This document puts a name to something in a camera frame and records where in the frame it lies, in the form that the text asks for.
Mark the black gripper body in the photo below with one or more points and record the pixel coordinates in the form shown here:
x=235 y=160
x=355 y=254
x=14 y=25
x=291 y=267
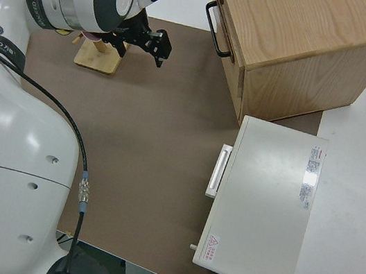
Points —
x=133 y=35

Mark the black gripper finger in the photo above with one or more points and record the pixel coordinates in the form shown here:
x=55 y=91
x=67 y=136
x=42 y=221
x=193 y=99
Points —
x=164 y=46
x=157 y=58

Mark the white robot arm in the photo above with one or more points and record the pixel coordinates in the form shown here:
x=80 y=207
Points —
x=8 y=150

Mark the wooden drawer cabinet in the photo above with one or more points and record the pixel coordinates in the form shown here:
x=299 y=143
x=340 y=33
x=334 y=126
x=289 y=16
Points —
x=308 y=42

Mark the pink mug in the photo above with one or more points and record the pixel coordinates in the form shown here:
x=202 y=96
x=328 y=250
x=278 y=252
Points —
x=92 y=36

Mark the wooden mug tree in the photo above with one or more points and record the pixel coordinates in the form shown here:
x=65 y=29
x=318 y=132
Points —
x=97 y=59

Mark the dark teal mug yellow inside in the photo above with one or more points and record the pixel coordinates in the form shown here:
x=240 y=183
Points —
x=63 y=32

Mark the brown table mat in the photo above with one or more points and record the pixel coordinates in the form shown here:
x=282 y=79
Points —
x=154 y=139

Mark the white toaster oven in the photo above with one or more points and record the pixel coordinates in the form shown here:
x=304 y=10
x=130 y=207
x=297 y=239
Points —
x=264 y=200

